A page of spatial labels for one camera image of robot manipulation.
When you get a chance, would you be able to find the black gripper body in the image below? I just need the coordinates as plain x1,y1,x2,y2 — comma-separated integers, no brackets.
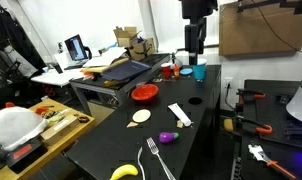
184,18,207,55

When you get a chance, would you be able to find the white toothpaste tube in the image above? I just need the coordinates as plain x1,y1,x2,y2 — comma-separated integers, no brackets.
167,102,193,128

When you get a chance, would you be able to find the purple eggplant toy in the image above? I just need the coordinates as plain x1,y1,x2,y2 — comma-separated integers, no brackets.
158,131,180,145

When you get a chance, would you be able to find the blue plastic cup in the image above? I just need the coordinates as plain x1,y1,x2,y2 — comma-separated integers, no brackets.
192,58,208,82

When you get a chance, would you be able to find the red plastic cup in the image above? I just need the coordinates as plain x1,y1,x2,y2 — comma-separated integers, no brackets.
160,62,173,80

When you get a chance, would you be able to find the yellow banana toy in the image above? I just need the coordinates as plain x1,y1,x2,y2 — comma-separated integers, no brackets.
109,163,139,180

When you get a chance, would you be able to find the small blue plate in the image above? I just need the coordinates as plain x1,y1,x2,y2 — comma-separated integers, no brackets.
179,67,194,76

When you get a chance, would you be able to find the orange sauce bottle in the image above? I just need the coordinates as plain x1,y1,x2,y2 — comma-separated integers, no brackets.
173,63,181,80

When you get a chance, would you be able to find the taped cardboard shipping box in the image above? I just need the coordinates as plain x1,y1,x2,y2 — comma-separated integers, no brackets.
127,37,157,62

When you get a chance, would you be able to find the red bowl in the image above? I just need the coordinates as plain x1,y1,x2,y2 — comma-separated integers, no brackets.
130,83,160,102

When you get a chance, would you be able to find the large flat cardboard sheet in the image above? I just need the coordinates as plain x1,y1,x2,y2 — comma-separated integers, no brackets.
218,0,302,57

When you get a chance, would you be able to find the navy plastic bin lid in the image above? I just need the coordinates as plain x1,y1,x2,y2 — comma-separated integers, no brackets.
100,59,152,82

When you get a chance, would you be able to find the open cardboard box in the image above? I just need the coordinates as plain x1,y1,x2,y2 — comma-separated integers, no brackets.
112,26,142,48

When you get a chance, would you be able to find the yellow sponge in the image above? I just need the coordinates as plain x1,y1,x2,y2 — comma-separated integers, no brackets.
223,118,235,134

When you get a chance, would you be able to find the beige round wooden disc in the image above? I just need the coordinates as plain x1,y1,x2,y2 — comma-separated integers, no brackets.
132,108,152,124

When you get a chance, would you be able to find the white cloth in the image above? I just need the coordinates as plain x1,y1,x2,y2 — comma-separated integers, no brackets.
82,46,127,68

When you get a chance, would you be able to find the black perforated robot table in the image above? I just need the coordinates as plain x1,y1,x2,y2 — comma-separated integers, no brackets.
240,79,302,180

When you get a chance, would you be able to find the silver fork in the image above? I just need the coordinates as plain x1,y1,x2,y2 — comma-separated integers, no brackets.
146,136,176,180

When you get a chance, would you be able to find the silver spoon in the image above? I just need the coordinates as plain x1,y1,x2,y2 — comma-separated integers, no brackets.
136,146,147,180

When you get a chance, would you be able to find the black laptop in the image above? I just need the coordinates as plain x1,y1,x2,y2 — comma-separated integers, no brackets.
63,33,93,70

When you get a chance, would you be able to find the white side table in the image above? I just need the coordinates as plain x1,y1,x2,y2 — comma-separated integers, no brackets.
30,68,86,88

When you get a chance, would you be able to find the beige flat box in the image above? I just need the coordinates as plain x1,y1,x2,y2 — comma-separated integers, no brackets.
39,114,79,141

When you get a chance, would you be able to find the light wooden table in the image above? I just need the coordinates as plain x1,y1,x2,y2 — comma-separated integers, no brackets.
0,98,96,180

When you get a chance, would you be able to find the small orange tool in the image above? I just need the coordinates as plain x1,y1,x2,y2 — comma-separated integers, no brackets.
34,106,51,115

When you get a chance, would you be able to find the black tripod equipment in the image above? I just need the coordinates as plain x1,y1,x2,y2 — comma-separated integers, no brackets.
0,0,47,104

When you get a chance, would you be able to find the white fluffy dome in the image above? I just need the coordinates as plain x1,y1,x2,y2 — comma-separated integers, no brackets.
0,106,50,152

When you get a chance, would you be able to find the black device red label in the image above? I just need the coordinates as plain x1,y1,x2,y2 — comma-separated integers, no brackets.
4,137,49,175

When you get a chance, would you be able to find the white wall outlet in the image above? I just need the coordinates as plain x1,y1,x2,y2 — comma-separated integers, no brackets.
224,76,234,90

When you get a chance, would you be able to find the black clamp orange handle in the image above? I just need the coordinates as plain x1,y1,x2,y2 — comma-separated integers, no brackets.
235,117,274,136
236,88,267,106

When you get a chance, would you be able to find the thin black cable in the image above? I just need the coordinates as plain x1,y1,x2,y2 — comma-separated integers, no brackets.
250,0,302,57

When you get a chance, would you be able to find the metal frame table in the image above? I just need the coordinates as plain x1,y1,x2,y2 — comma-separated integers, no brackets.
69,53,172,116

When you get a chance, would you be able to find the silver clamp orange handle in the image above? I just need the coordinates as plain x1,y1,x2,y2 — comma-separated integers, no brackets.
247,143,297,180

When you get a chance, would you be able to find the black ring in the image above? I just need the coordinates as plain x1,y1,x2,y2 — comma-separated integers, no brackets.
77,114,91,124

